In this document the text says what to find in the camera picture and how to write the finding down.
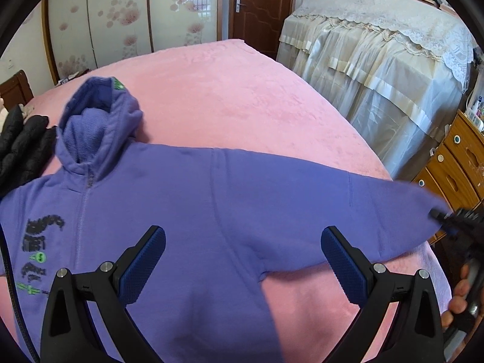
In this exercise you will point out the black puffer jacket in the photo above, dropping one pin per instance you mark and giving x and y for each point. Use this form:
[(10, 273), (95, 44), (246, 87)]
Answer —
[(26, 148)]

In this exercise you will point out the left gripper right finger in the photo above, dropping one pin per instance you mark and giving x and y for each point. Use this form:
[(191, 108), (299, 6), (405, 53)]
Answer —
[(415, 333)]

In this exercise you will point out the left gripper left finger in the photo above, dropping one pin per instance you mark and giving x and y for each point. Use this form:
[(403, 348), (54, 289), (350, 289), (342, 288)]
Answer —
[(69, 333)]

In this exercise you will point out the yellow wooden drawer cabinet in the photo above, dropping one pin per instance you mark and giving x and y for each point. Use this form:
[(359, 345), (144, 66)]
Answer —
[(455, 170)]

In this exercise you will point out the cream lace covered furniture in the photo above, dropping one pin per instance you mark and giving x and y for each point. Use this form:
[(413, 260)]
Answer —
[(397, 70)]

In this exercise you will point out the pink bed blanket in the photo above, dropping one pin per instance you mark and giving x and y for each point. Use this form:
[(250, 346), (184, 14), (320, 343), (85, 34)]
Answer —
[(225, 95)]

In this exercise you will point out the dark wooden headboard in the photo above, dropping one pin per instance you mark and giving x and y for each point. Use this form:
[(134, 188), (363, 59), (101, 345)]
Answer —
[(16, 90)]

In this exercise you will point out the floral sliding wardrobe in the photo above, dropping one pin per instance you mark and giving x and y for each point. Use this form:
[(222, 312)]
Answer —
[(83, 35)]

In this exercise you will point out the brown wooden door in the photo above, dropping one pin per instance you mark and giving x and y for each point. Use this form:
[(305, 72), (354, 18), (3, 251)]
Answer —
[(259, 23)]

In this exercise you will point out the purple zip hoodie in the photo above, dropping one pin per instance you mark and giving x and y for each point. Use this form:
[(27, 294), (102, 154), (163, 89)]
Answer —
[(231, 218)]

